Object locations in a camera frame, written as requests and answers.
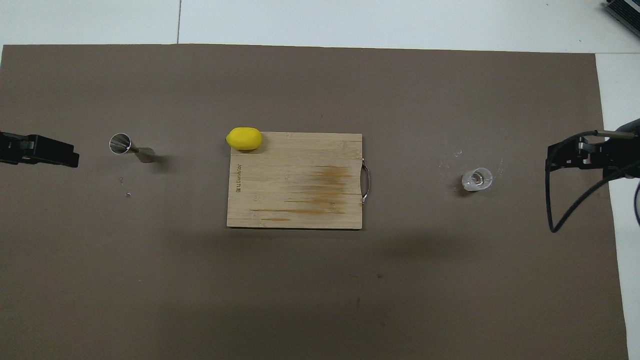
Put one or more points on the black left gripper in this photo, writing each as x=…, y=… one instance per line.
x=15, y=147

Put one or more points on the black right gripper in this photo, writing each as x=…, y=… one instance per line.
x=622, y=155

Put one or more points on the steel double jigger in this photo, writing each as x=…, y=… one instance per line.
x=120, y=143

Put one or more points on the small clear glass cup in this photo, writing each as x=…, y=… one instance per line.
x=477, y=179

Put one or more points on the brown table mat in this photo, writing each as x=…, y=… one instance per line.
x=150, y=275

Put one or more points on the grey ribbed device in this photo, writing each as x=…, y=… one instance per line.
x=627, y=12

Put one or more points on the yellow lemon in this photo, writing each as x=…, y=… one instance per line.
x=244, y=139

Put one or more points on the wooden cutting board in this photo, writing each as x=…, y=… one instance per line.
x=300, y=180

